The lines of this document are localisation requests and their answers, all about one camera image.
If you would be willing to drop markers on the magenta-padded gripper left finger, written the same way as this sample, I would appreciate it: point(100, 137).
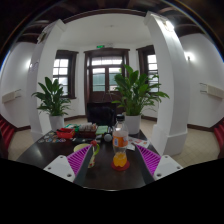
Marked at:
point(78, 161)

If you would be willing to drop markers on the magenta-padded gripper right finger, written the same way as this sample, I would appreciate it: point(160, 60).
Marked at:
point(150, 161)

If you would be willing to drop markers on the orange drink bottle black cap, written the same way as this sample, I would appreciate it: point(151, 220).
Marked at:
point(120, 141)

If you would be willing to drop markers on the yellow mug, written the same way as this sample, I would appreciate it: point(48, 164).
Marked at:
point(94, 153)

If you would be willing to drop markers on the white printed leaflet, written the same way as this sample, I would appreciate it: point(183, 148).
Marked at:
point(140, 143)

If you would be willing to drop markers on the red box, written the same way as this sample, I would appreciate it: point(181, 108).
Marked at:
point(65, 133)

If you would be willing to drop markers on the colourful round stickers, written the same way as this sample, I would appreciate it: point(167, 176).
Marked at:
point(50, 138)

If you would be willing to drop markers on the grey headphones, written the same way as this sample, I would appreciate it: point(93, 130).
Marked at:
point(107, 137)

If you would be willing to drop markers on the green box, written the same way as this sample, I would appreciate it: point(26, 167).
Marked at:
point(102, 130)

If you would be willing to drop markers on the black chair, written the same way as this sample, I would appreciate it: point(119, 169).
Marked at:
point(100, 113)

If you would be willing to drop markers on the small potted plant white pot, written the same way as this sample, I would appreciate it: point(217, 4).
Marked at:
point(53, 100)

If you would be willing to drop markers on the large potted plant white pot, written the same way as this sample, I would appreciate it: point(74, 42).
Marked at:
point(135, 91)

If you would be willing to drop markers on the red carpeted stairs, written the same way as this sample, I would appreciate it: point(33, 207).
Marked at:
point(6, 131)

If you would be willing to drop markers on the dark wooden double door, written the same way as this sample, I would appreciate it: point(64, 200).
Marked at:
point(101, 78)

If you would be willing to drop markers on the wide dark-framed window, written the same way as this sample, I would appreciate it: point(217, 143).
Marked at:
point(61, 71)

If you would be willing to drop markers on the narrow dark-framed window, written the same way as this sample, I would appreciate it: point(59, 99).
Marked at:
point(151, 63)

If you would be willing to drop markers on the green exit sign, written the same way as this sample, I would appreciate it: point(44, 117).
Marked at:
point(100, 46)

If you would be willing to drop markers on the white wall radiator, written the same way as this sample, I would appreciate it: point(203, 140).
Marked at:
point(213, 90)
point(11, 96)

